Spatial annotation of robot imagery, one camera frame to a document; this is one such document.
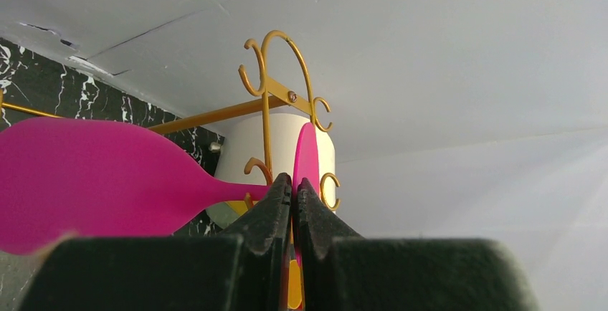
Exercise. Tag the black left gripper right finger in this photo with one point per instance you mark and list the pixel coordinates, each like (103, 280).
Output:
(343, 270)

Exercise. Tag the magenta plastic wine glass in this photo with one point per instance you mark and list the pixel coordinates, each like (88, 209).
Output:
(100, 178)

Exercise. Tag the round pastel drawer cabinet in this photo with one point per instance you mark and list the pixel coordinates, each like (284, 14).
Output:
(246, 141)

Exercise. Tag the gold wire glass rack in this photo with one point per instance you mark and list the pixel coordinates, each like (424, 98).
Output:
(269, 97)

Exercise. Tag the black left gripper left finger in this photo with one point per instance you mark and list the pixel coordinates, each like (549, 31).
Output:
(244, 267)

